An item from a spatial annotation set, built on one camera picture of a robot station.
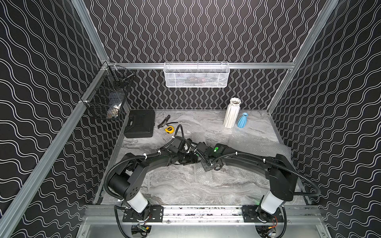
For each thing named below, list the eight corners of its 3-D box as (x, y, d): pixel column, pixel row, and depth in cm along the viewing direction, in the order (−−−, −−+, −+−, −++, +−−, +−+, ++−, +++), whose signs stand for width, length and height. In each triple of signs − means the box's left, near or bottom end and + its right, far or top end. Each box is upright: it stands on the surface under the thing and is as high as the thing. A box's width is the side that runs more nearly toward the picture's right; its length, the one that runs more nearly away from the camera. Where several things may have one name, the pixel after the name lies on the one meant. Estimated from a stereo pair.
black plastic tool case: (124, 138, 106) (121, 133, 101) (132, 114, 121) (130, 109, 116) (152, 138, 106) (150, 133, 101) (156, 114, 121) (155, 109, 116)
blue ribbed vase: (241, 130, 110) (246, 119, 101) (236, 125, 113) (240, 115, 103) (246, 126, 112) (251, 115, 103) (240, 122, 115) (245, 111, 105)
